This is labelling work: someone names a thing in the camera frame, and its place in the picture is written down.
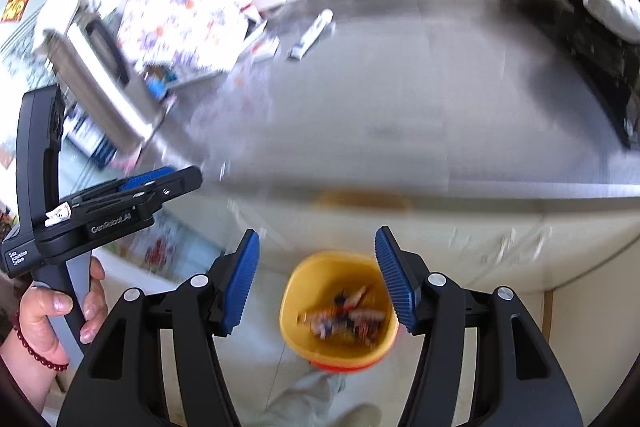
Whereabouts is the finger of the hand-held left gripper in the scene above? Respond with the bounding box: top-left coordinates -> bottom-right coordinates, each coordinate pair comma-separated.
80,188 -> 174,224
74,165 -> 204,208

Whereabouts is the person's left hand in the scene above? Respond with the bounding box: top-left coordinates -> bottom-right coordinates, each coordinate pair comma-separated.
19,257 -> 109,373

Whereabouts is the white rag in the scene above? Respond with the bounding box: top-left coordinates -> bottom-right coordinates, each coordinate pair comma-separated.
35,0 -> 92,54

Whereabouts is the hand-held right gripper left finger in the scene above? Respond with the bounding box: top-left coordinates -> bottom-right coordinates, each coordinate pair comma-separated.
57,229 -> 261,427

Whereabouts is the red wall sticker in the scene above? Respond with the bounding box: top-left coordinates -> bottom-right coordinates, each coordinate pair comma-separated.
2,0 -> 31,22

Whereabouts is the pile of wrappers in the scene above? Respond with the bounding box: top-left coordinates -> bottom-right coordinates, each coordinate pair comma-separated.
297,284 -> 388,348

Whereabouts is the blue white carton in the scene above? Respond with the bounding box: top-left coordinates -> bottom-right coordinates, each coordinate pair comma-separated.
67,112 -> 119,168

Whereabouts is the person's left forearm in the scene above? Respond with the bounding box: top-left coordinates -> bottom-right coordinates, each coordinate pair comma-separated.
0,312 -> 68,415

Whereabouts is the white floral cloth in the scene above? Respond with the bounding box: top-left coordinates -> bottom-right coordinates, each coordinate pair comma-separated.
117,0 -> 248,72

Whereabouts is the stainless steel appliance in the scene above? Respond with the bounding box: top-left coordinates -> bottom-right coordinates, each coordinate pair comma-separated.
42,12 -> 161,152

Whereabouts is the red bead bracelet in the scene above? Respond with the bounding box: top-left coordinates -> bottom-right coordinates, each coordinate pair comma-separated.
12,309 -> 70,373

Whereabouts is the yellow plastic bin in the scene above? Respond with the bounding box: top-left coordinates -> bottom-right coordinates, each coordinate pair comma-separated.
279,249 -> 401,374

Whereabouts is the person's beige shoe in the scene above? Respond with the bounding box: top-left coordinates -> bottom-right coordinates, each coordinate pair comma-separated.
332,402 -> 383,427

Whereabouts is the person's grey trouser leg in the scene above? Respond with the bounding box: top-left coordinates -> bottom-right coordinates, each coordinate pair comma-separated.
245,372 -> 346,427

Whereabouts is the orange white medicine box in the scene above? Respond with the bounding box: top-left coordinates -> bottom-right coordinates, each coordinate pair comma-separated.
250,36 -> 281,64

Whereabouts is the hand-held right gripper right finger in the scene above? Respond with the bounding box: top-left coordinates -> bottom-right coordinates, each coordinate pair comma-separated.
375,226 -> 583,427

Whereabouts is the black stove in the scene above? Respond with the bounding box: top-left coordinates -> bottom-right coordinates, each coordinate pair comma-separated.
500,0 -> 640,150

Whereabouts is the white ointment tube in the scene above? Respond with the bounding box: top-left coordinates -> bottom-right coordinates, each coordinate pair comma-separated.
287,9 -> 335,60

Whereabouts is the blue packet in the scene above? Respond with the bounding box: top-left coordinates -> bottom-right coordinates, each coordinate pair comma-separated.
145,76 -> 169,101

